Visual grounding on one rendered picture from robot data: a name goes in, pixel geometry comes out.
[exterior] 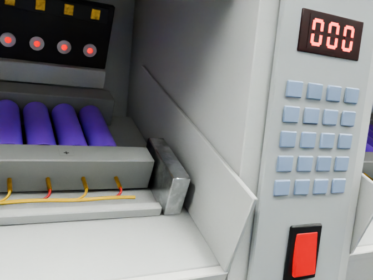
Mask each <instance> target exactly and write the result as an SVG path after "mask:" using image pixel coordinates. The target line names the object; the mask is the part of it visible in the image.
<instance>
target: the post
mask: <svg viewBox="0 0 373 280"><path fill-rule="evenodd" d="M279 9H280V0H135V6H134V20H133V34H132V49H131V57H130V71H129V86H128V100H127V115H126V117H131V113H132V108H133V103H134V97H135V92H136V89H137V84H138V78H139V74H140V68H141V66H145V68H146V69H147V70H148V71H149V72H150V73H151V75H152V76H153V77H154V78H155V79H156V80H157V82H158V83H159V84H160V85H161V86H162V87H163V88H164V90H165V91H166V92H167V94H168V95H170V97H171V98H172V99H173V100H174V102H175V103H176V104H177V105H178V106H179V107H180V109H181V110H182V111H183V112H184V113H185V114H186V115H187V117H188V118H189V119H190V120H191V121H192V122H193V124H194V125H195V126H196V127H197V129H198V130H200V132H201V133H202V134H203V136H204V137H205V138H206V139H207V140H208V141H209V142H210V144H211V145H212V146H213V147H214V148H215V149H216V151H217V152H218V153H219V154H220V155H221V156H222V158H223V159H224V160H225V161H226V163H227V164H228V165H229V166H230V167H231V168H232V169H233V171H234V172H235V173H236V174H237V175H238V176H239V178H240V179H241V180H242V181H243V182H244V183H245V184H246V186H247V187H248V188H249V189H250V190H251V191H252V193H253V194H254V195H255V196H256V197H257V192H258V184H259V174H260V166H261V156H262V151H263V142H264V133H265V124H266V115H267V110H268V101H269V92H270V83H271V74H272V68H273V60H274V51H275V42H276V33H277V27H278V18H279ZM372 103H373V50H372V57H371V64H370V72H369V79H368V83H367V90H366V98H365V105H364V112H363V116H362V124H361V131H360V138H359V145H358V149H357V156H356V163H355V170H354V177H353V182H352V189H351V196H350V203H349V211H348V215H347V222H346V229H345V237H344V244H343V248H342V255H341V262H340V269H339V276H338V280H345V278H346V271H347V264H348V260H349V253H350V246H351V239H352V232H353V228H354V221H355V214H356V207H357V200H358V195H359V188H360V181H361V174H362V168H363V163H364V156H365V149H366V142H367V135H368V131H369V124H370V117H371V110H372ZM255 207H256V205H255ZM255 207H254V210H253V212H252V215H251V217H250V220H249V223H248V225H247V227H246V230H245V232H244V235H243V237H242V240H241V242H240V244H239V247H238V250H237V252H236V255H235V257H234V260H233V262H232V264H231V267H230V269H229V272H228V274H227V277H226V279H225V280H247V275H248V266H249V257H250V248H251V239H252V233H253V225H254V216H255Z"/></svg>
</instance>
